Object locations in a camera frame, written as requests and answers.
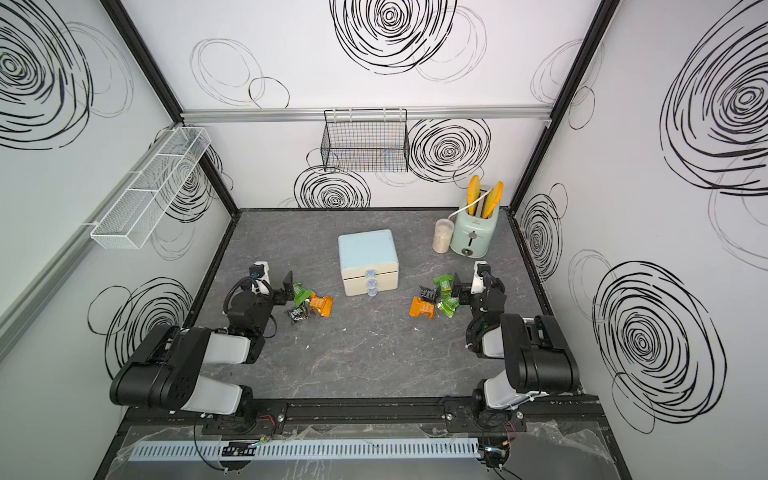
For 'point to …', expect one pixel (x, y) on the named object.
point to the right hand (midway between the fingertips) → (474, 274)
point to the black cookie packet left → (300, 313)
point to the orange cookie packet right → (421, 307)
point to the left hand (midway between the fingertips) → (274, 272)
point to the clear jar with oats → (442, 235)
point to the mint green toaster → (472, 235)
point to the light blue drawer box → (369, 262)
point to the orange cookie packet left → (324, 305)
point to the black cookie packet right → (430, 294)
